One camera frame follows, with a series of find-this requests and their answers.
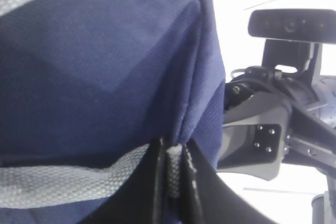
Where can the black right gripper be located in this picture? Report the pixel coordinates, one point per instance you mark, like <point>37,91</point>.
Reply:
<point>272,118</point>

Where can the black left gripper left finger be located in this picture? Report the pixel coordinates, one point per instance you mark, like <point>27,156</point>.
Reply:
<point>141,199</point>

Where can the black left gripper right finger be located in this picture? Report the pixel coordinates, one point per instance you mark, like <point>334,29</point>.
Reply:
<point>205,198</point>

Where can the navy blue lunch bag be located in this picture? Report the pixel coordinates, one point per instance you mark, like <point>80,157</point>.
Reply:
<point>87,84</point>

